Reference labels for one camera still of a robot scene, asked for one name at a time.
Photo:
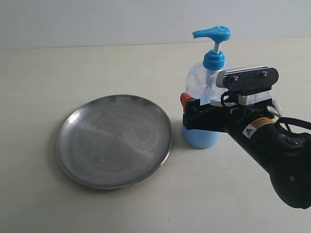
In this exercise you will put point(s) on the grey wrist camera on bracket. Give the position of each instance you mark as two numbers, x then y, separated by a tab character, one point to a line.
248	85

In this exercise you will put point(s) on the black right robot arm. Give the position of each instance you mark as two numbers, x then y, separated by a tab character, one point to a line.
283	154

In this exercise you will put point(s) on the blue pump soap bottle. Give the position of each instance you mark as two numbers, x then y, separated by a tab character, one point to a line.
201	83

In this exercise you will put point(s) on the round stainless steel plate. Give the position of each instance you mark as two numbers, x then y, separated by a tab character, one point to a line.
114	141

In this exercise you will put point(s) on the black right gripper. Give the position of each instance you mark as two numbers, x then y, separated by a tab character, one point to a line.
229	119

